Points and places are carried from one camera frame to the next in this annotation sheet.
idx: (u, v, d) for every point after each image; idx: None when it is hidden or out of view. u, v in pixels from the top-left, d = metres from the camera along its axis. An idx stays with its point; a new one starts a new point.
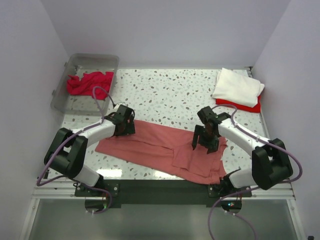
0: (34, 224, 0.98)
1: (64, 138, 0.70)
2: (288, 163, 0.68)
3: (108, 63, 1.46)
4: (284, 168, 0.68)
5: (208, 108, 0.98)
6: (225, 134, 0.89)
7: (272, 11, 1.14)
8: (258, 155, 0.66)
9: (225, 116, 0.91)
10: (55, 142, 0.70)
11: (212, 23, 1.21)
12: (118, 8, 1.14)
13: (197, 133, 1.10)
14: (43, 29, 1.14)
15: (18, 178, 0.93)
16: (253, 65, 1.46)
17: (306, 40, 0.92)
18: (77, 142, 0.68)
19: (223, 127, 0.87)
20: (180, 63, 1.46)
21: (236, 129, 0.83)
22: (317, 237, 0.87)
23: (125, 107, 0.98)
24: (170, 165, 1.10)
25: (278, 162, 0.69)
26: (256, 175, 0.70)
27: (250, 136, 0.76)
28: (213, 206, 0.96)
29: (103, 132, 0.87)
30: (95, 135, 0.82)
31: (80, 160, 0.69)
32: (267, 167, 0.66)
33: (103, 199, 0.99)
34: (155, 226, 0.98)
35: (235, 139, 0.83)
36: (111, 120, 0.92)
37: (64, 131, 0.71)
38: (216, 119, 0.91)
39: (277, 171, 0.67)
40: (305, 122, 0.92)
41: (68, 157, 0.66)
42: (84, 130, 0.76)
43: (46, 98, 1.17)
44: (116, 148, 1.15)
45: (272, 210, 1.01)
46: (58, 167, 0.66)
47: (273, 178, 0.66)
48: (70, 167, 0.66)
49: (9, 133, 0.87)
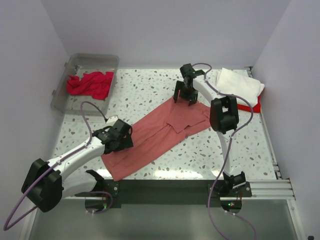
0: (34, 224, 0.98)
1: (40, 171, 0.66)
2: (236, 113, 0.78)
3: (108, 63, 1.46)
4: (233, 117, 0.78)
5: (189, 65, 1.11)
6: (198, 88, 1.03)
7: (272, 11, 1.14)
8: (214, 104, 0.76)
9: (200, 72, 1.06)
10: (30, 175, 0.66)
11: (212, 22, 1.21)
12: (118, 8, 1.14)
13: (177, 88, 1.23)
14: (43, 29, 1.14)
15: (19, 178, 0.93)
16: (253, 65, 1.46)
17: (306, 40, 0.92)
18: (48, 180, 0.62)
19: (196, 82, 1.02)
20: (180, 63, 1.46)
21: (204, 84, 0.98)
22: (317, 237, 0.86)
23: (122, 122, 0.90)
24: (177, 135, 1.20)
25: (229, 112, 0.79)
26: (211, 120, 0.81)
27: (213, 90, 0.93)
28: (209, 206, 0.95)
29: (92, 154, 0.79)
30: (79, 160, 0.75)
31: (55, 194, 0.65)
32: (220, 113, 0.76)
33: (103, 199, 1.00)
34: (154, 226, 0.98)
35: (203, 92, 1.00)
36: (103, 136, 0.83)
37: (40, 163, 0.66)
38: (192, 74, 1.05)
39: (228, 118, 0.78)
40: (305, 121, 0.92)
41: (41, 193, 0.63)
42: (61, 161, 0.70)
43: (46, 99, 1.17)
44: (119, 157, 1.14)
45: (272, 210, 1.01)
46: (34, 201, 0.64)
47: (222, 124, 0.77)
48: (44, 203, 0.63)
49: (9, 134, 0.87)
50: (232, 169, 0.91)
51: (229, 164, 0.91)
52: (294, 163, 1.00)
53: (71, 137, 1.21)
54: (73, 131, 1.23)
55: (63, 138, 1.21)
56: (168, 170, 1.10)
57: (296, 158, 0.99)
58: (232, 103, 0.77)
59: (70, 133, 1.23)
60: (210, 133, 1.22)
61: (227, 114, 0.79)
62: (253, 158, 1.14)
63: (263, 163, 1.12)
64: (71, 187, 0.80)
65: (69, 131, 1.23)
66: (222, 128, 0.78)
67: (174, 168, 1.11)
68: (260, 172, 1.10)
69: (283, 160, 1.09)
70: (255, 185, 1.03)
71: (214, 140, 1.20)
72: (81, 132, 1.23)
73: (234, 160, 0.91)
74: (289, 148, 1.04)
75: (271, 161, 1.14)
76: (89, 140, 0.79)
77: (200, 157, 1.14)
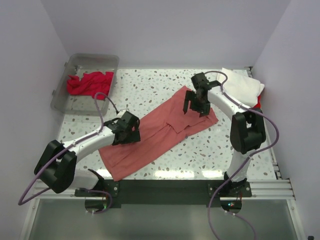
0: (33, 224, 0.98)
1: (55, 151, 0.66)
2: (263, 130, 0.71)
3: (108, 63, 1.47)
4: (259, 134, 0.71)
5: (202, 74, 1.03)
6: (214, 100, 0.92)
7: (272, 11, 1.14)
8: (236, 119, 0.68)
9: (216, 83, 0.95)
10: (44, 155, 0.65)
11: (212, 23, 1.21)
12: (118, 8, 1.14)
13: (188, 99, 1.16)
14: (43, 29, 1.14)
15: (18, 178, 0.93)
16: (253, 65, 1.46)
17: (306, 40, 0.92)
18: (64, 160, 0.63)
19: (211, 93, 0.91)
20: (180, 63, 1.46)
21: (222, 96, 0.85)
22: (316, 237, 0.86)
23: (130, 114, 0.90)
24: (178, 135, 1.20)
25: (254, 128, 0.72)
26: (233, 138, 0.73)
27: (234, 103, 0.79)
28: (209, 206, 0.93)
29: (101, 142, 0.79)
30: (91, 146, 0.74)
31: (68, 175, 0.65)
32: (244, 130, 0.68)
33: (103, 199, 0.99)
34: (154, 226, 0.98)
35: (220, 106, 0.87)
36: (113, 126, 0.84)
37: (55, 144, 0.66)
38: (207, 86, 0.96)
39: (252, 136, 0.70)
40: (305, 121, 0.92)
41: (56, 172, 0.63)
42: (76, 143, 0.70)
43: (46, 99, 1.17)
44: (119, 157, 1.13)
45: (272, 210, 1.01)
46: (47, 180, 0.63)
47: (247, 141, 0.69)
48: (57, 183, 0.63)
49: (9, 133, 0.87)
50: (238, 178, 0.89)
51: (237, 174, 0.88)
52: (294, 163, 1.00)
53: (71, 137, 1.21)
54: (73, 131, 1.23)
55: (63, 138, 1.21)
56: (168, 171, 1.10)
57: (296, 158, 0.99)
58: (258, 118, 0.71)
59: (70, 133, 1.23)
60: (210, 133, 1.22)
61: (251, 130, 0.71)
62: (253, 159, 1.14)
63: (263, 163, 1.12)
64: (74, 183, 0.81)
65: (69, 131, 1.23)
66: (246, 147, 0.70)
67: (174, 168, 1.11)
68: (260, 172, 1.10)
69: (283, 160, 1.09)
70: (255, 185, 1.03)
71: (214, 140, 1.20)
72: (81, 132, 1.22)
73: (243, 172, 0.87)
74: (289, 148, 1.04)
75: (271, 161, 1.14)
76: (101, 128, 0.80)
77: (200, 157, 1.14)
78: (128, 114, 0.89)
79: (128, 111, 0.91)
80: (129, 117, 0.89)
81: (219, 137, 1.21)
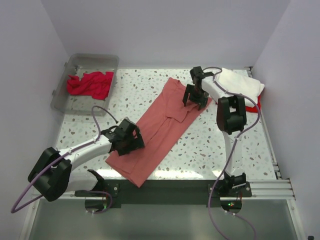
0: (33, 224, 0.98)
1: (50, 159, 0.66)
2: (244, 114, 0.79)
3: (108, 63, 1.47)
4: (240, 117, 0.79)
5: (200, 67, 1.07)
6: (206, 89, 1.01)
7: (272, 11, 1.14)
8: (221, 102, 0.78)
9: (210, 73, 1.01)
10: (40, 162, 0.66)
11: (212, 23, 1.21)
12: (118, 9, 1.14)
13: (187, 91, 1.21)
14: (44, 29, 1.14)
15: (19, 179, 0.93)
16: (253, 65, 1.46)
17: (306, 40, 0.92)
18: (59, 168, 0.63)
19: (203, 81, 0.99)
20: (180, 63, 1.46)
21: (213, 84, 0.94)
22: (316, 237, 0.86)
23: (128, 122, 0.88)
24: (182, 125, 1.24)
25: (237, 112, 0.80)
26: (219, 120, 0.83)
27: (221, 89, 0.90)
28: (209, 205, 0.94)
29: (97, 151, 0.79)
30: (87, 155, 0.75)
31: (62, 183, 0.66)
32: (227, 112, 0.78)
33: (103, 199, 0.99)
34: (154, 226, 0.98)
35: (212, 93, 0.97)
36: (110, 135, 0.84)
37: (51, 151, 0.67)
38: (202, 75, 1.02)
39: (234, 118, 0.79)
40: (305, 121, 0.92)
41: (49, 180, 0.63)
42: (71, 151, 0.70)
43: (46, 99, 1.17)
44: (129, 163, 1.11)
45: (272, 210, 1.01)
46: (40, 188, 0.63)
47: (230, 122, 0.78)
48: (50, 191, 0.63)
49: (9, 134, 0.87)
50: (233, 169, 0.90)
51: (231, 164, 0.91)
52: (294, 163, 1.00)
53: (71, 137, 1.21)
54: (73, 131, 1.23)
55: (63, 138, 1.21)
56: (168, 171, 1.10)
57: (296, 158, 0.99)
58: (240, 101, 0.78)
59: (70, 133, 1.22)
60: (210, 133, 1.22)
61: (234, 113, 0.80)
62: (253, 159, 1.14)
63: (263, 163, 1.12)
64: (72, 183, 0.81)
65: (69, 131, 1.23)
66: (228, 128, 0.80)
67: (174, 168, 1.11)
68: (260, 172, 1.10)
69: (283, 160, 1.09)
70: (255, 185, 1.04)
71: (214, 140, 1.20)
72: (81, 132, 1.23)
73: (237, 161, 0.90)
74: (289, 148, 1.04)
75: (271, 161, 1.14)
76: (98, 137, 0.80)
77: (200, 157, 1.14)
78: (126, 122, 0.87)
79: (127, 119, 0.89)
80: (127, 125, 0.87)
81: (219, 137, 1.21)
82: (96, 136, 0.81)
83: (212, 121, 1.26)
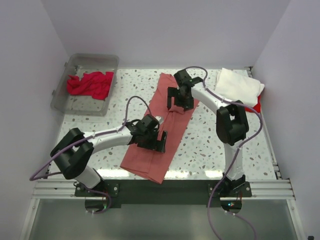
0: (33, 224, 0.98)
1: (74, 139, 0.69)
2: (246, 121, 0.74)
3: (108, 63, 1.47)
4: (242, 125, 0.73)
5: (184, 71, 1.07)
6: (199, 97, 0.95)
7: (272, 11, 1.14)
8: (220, 112, 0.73)
9: (198, 80, 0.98)
10: (64, 140, 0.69)
11: (212, 23, 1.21)
12: (118, 8, 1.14)
13: (170, 95, 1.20)
14: (44, 29, 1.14)
15: (18, 178, 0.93)
16: (253, 65, 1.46)
17: (306, 40, 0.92)
18: (82, 149, 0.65)
19: (194, 90, 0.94)
20: (180, 63, 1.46)
21: (205, 91, 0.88)
22: (317, 237, 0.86)
23: (151, 117, 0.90)
24: (184, 119, 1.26)
25: (237, 120, 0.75)
26: (220, 131, 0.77)
27: (216, 97, 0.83)
28: (208, 205, 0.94)
29: (117, 141, 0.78)
30: (108, 143, 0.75)
31: (81, 165, 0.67)
32: (227, 122, 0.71)
33: (103, 199, 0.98)
34: (154, 226, 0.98)
35: (205, 101, 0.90)
36: (132, 128, 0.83)
37: (76, 132, 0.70)
38: (190, 83, 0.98)
39: (236, 127, 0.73)
40: (305, 121, 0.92)
41: (70, 159, 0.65)
42: (95, 135, 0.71)
43: (47, 98, 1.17)
44: (144, 163, 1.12)
45: (272, 210, 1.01)
46: (60, 165, 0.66)
47: (232, 133, 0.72)
48: (69, 170, 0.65)
49: (9, 134, 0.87)
50: (234, 174, 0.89)
51: (232, 170, 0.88)
52: (294, 164, 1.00)
53: None
54: None
55: None
56: (168, 171, 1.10)
57: (296, 158, 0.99)
58: (240, 109, 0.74)
59: None
60: (210, 133, 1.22)
61: (235, 122, 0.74)
62: (253, 159, 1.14)
63: (263, 163, 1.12)
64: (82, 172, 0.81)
65: None
66: (231, 139, 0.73)
67: (174, 169, 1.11)
68: (260, 172, 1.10)
69: (283, 160, 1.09)
70: (255, 185, 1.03)
71: (214, 140, 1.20)
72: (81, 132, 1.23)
73: (238, 167, 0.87)
74: (289, 148, 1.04)
75: (271, 161, 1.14)
76: (121, 127, 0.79)
77: (200, 157, 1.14)
78: (149, 117, 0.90)
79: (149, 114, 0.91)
80: (149, 120, 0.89)
81: None
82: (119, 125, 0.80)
83: (212, 121, 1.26)
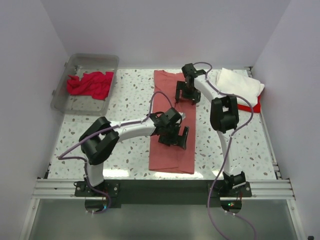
0: (33, 224, 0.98)
1: (101, 127, 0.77)
2: (237, 113, 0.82)
3: (108, 63, 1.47)
4: (233, 116, 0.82)
5: (191, 64, 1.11)
6: (199, 88, 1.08)
7: (272, 11, 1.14)
8: (214, 103, 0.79)
9: (202, 71, 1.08)
10: (92, 127, 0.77)
11: (211, 22, 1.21)
12: (117, 8, 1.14)
13: (179, 88, 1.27)
14: (43, 29, 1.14)
15: (18, 178, 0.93)
16: (253, 65, 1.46)
17: (306, 40, 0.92)
18: (108, 137, 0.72)
19: (197, 81, 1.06)
20: (180, 63, 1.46)
21: (206, 83, 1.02)
22: (316, 237, 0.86)
23: (174, 111, 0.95)
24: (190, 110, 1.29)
25: (229, 111, 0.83)
26: (212, 121, 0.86)
27: (214, 90, 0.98)
28: (207, 205, 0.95)
29: (142, 131, 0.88)
30: (133, 132, 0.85)
31: (106, 153, 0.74)
32: (220, 113, 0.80)
33: (103, 199, 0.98)
34: (154, 226, 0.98)
35: (204, 92, 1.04)
36: (156, 120, 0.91)
37: (103, 121, 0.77)
38: (194, 74, 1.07)
39: (228, 118, 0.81)
40: (305, 121, 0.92)
41: (97, 145, 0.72)
42: (121, 125, 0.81)
43: (47, 98, 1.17)
44: (166, 161, 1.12)
45: (273, 210, 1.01)
46: (88, 150, 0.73)
47: (223, 123, 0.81)
48: (96, 155, 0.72)
49: (9, 134, 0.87)
50: (232, 169, 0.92)
51: (229, 163, 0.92)
52: (294, 164, 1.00)
53: (71, 137, 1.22)
54: (73, 131, 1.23)
55: (63, 138, 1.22)
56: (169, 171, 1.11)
57: (296, 158, 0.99)
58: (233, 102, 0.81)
59: (70, 133, 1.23)
60: (210, 133, 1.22)
61: (227, 113, 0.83)
62: (253, 158, 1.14)
63: (263, 163, 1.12)
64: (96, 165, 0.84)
65: (69, 131, 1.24)
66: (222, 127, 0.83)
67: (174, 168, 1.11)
68: (260, 172, 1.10)
69: (283, 161, 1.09)
70: (255, 185, 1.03)
71: (214, 140, 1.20)
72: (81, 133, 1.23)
73: (234, 160, 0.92)
74: (289, 148, 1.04)
75: (271, 161, 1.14)
76: (145, 119, 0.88)
77: (200, 157, 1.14)
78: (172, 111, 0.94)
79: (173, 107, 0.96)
80: (173, 113, 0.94)
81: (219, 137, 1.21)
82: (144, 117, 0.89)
83: None
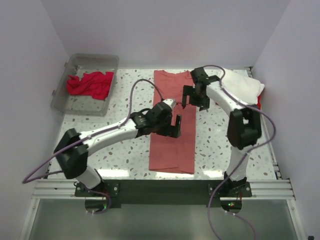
0: (33, 224, 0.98)
1: (70, 140, 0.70)
2: (259, 127, 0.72)
3: (108, 63, 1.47)
4: (255, 131, 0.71)
5: (202, 69, 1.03)
6: (211, 95, 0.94)
7: (272, 11, 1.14)
8: (234, 115, 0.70)
9: (215, 78, 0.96)
10: (62, 141, 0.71)
11: (211, 22, 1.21)
12: (117, 8, 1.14)
13: (185, 93, 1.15)
14: (43, 29, 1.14)
15: (18, 178, 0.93)
16: (253, 65, 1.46)
17: (306, 40, 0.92)
18: (76, 152, 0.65)
19: (209, 88, 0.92)
20: (180, 63, 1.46)
21: (220, 90, 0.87)
22: (316, 237, 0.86)
23: (160, 108, 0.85)
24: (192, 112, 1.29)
25: (250, 125, 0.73)
26: (231, 135, 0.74)
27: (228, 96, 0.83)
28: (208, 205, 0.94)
29: (122, 136, 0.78)
30: (108, 140, 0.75)
31: (79, 167, 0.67)
32: (241, 126, 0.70)
33: (103, 199, 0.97)
34: (154, 226, 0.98)
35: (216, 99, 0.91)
36: (139, 120, 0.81)
37: (72, 133, 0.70)
38: (206, 80, 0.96)
39: (249, 132, 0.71)
40: (305, 121, 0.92)
41: (68, 161, 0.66)
42: (91, 136, 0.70)
43: (47, 98, 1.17)
44: (166, 161, 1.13)
45: (273, 210, 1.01)
46: (61, 165, 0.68)
47: (243, 138, 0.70)
48: (68, 171, 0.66)
49: (9, 133, 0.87)
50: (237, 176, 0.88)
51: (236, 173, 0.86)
52: (294, 164, 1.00)
53: None
54: None
55: None
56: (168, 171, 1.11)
57: (296, 158, 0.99)
58: (255, 116, 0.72)
59: None
60: (210, 133, 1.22)
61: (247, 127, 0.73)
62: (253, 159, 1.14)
63: (263, 163, 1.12)
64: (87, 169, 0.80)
65: None
66: (242, 144, 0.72)
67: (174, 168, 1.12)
68: (260, 172, 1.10)
69: (283, 161, 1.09)
70: (255, 185, 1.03)
71: (214, 140, 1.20)
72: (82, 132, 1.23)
73: (241, 171, 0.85)
74: (289, 148, 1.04)
75: (271, 161, 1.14)
76: (124, 121, 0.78)
77: (200, 157, 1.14)
78: (158, 108, 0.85)
79: (159, 104, 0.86)
80: (159, 111, 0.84)
81: (219, 137, 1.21)
82: (123, 119, 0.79)
83: (212, 121, 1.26)
